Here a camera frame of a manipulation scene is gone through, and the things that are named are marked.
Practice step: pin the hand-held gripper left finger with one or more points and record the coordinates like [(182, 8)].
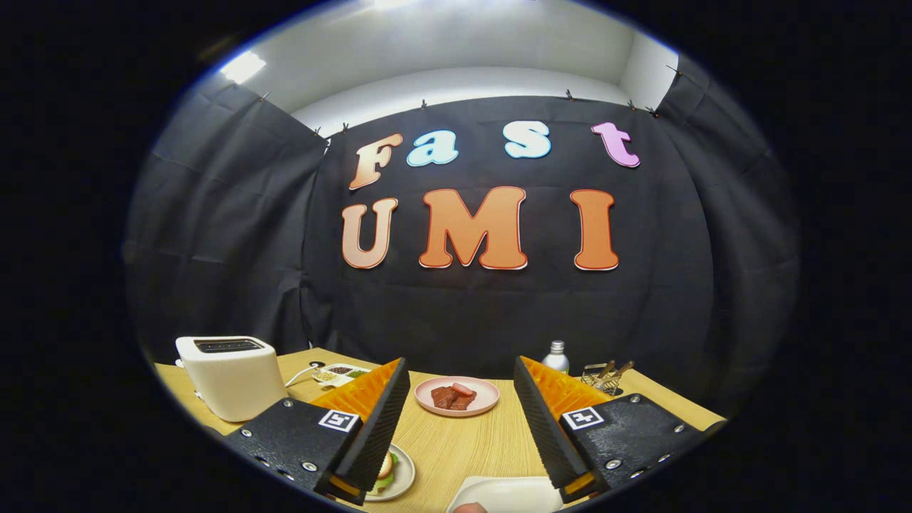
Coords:
[(377, 427)]

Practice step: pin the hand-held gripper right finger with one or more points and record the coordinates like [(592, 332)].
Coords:
[(545, 427)]

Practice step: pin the green lettuce leaf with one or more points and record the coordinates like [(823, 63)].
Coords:
[(383, 483)]

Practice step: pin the white round plate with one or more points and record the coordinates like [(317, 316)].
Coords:
[(405, 474)]

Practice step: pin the pink plate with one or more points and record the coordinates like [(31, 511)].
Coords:
[(488, 399)]

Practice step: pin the white divided bean tray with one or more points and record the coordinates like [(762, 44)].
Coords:
[(340, 372)]

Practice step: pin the silver bottle green label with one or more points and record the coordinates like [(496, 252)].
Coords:
[(556, 360)]

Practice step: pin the brown meat piece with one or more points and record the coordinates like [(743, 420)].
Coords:
[(443, 397), (464, 401)]

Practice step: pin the white oval dish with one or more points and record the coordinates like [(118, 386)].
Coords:
[(506, 495)]

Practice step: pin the red sausage slice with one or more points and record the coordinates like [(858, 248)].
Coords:
[(463, 389)]

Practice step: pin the black backdrop cloth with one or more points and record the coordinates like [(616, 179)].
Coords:
[(499, 313)]

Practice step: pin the white toaster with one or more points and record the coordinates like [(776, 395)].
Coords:
[(235, 385)]

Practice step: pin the ceiling light panel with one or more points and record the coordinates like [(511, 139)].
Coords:
[(242, 66)]

